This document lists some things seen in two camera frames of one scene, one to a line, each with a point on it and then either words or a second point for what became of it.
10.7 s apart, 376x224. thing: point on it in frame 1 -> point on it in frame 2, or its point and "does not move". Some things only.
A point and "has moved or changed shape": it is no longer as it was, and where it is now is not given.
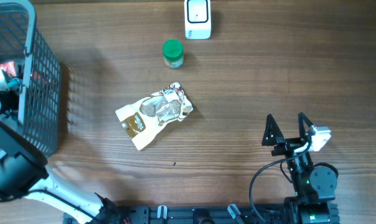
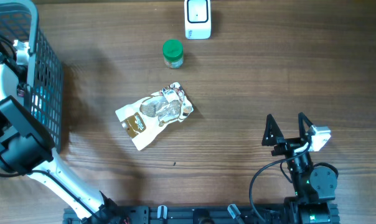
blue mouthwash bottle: [14, 83] has moved or changed shape
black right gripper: [287, 144] does not move
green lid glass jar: [173, 53] does not move
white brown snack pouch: [142, 117] does not move
